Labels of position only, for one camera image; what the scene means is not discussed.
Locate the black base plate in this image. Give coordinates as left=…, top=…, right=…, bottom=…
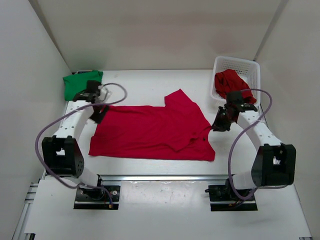
left=205, top=185, right=258, bottom=212
left=73, top=185, right=121, bottom=210

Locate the green t shirt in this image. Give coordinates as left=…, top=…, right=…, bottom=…
left=62, top=70, right=104, bottom=102

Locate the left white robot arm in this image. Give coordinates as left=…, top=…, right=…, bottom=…
left=41, top=80, right=109, bottom=200

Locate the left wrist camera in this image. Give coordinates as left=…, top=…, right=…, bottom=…
left=98, top=85, right=110, bottom=98

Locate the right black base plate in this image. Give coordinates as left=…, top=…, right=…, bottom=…
left=205, top=185, right=258, bottom=212

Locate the aluminium frame rail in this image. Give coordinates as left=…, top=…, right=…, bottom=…
left=101, top=174, right=228, bottom=181

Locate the white plastic basket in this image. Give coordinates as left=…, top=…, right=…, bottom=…
left=209, top=56, right=261, bottom=106

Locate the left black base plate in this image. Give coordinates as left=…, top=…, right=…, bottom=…
left=73, top=185, right=121, bottom=210

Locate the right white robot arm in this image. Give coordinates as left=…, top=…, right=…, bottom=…
left=211, top=90, right=297, bottom=200

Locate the dark red t shirt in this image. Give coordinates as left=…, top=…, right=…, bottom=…
left=214, top=69, right=250, bottom=99

